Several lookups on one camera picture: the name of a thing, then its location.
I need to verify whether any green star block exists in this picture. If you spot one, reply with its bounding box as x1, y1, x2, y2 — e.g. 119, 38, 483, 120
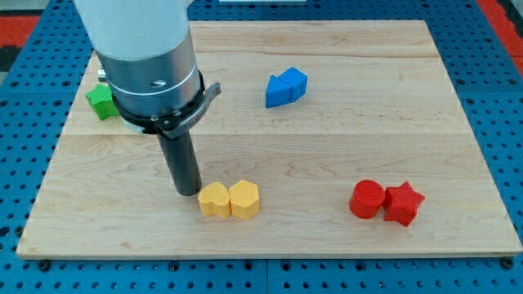
85, 83, 119, 121

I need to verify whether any wooden board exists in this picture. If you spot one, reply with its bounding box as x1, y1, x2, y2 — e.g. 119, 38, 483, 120
17, 20, 522, 261

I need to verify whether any black and grey tool clamp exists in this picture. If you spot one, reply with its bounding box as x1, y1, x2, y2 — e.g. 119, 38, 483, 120
112, 73, 221, 139

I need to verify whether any yellow hexagon block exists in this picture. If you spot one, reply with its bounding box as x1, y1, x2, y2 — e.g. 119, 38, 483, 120
229, 180, 260, 220

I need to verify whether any yellow heart block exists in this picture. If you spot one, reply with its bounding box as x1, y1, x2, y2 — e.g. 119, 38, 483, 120
197, 182, 231, 218

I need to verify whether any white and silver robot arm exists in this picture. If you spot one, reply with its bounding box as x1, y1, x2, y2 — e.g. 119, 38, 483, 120
74, 0, 201, 117

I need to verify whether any red star block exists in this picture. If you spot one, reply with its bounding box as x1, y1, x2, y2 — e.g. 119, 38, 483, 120
382, 181, 425, 227

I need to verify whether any blue cube block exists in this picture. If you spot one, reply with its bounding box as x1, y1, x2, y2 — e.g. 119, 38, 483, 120
279, 67, 308, 103

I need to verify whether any red cylinder block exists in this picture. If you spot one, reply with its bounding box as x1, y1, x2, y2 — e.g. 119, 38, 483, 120
349, 180, 385, 219

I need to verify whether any blue triangle block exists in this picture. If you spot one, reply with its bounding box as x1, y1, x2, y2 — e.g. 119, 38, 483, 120
266, 75, 292, 109

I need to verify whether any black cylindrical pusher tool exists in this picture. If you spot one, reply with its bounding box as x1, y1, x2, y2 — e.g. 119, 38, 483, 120
157, 132, 202, 196

